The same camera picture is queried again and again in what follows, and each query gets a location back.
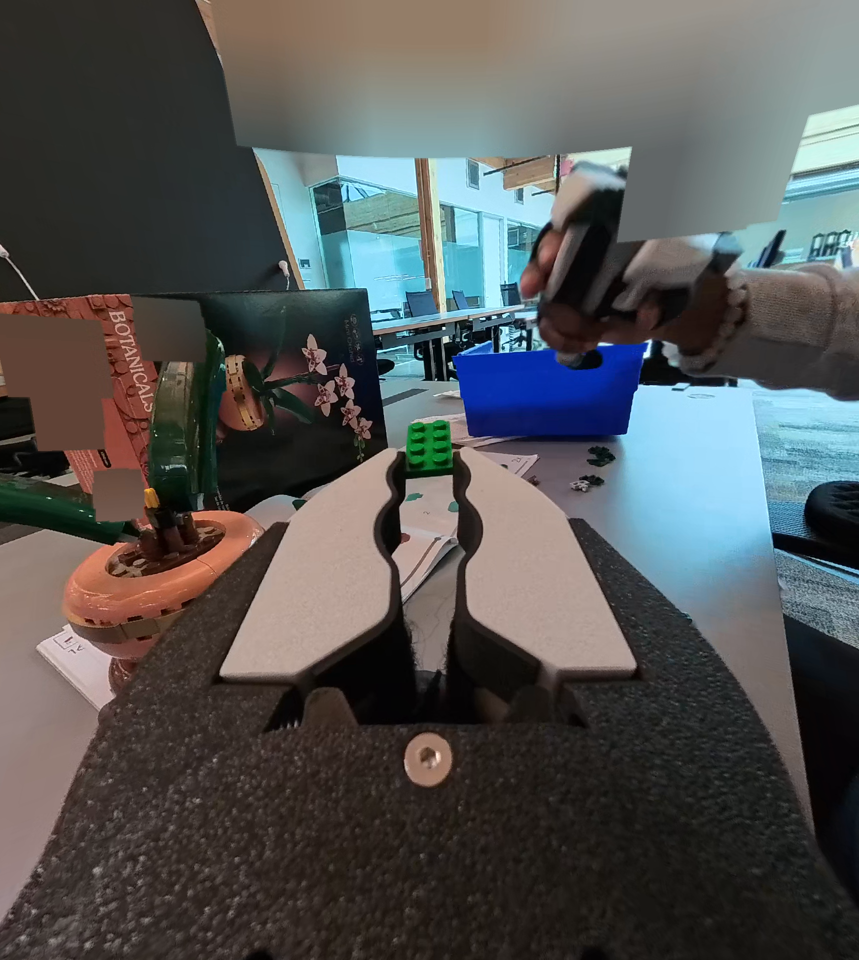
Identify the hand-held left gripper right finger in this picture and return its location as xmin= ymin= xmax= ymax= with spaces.
xmin=452 ymin=448 xmax=641 ymax=685

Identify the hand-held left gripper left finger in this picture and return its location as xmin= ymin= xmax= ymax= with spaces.
xmin=218 ymin=448 xmax=408 ymax=687

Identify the blue plastic bin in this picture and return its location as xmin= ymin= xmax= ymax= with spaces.
xmin=452 ymin=341 xmax=648 ymax=440

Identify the green toy brick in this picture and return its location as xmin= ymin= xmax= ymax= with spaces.
xmin=405 ymin=418 xmax=455 ymax=475

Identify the grey desk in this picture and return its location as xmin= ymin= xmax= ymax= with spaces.
xmin=0 ymin=375 xmax=813 ymax=960

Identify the long office desk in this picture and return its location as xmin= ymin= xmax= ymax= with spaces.
xmin=371 ymin=303 xmax=543 ymax=380

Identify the person's right hand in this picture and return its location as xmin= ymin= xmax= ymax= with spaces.
xmin=519 ymin=225 xmax=731 ymax=355

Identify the white instruction booklet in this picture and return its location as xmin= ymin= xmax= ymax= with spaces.
xmin=35 ymin=427 xmax=542 ymax=712

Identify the wooden pillar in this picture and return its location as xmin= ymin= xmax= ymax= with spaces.
xmin=414 ymin=157 xmax=447 ymax=309

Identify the orchid building set box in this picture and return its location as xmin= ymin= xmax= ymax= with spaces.
xmin=0 ymin=287 xmax=389 ymax=515

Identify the black mesh office chair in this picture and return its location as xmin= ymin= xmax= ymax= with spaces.
xmin=770 ymin=480 xmax=859 ymax=590

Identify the black wall panel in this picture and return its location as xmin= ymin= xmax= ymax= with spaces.
xmin=0 ymin=0 xmax=307 ymax=301

